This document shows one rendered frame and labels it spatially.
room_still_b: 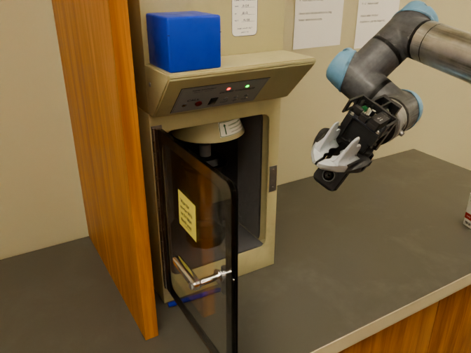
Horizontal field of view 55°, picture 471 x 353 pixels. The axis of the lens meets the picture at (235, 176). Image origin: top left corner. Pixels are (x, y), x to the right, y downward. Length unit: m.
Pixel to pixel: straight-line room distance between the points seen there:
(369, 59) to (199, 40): 0.32
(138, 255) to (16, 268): 0.52
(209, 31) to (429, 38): 0.38
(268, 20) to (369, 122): 0.40
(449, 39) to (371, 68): 0.14
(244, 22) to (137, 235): 0.48
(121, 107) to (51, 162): 0.59
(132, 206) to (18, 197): 0.57
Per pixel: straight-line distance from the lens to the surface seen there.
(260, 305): 1.13
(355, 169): 0.70
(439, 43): 0.88
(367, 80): 0.89
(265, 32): 1.01
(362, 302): 1.17
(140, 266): 0.94
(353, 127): 0.72
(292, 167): 1.75
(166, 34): 0.79
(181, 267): 0.79
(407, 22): 0.94
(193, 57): 0.81
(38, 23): 1.28
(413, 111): 0.88
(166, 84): 0.80
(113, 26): 0.77
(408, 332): 1.35
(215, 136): 1.02
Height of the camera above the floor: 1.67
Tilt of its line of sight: 25 degrees down
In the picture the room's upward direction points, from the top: straight up
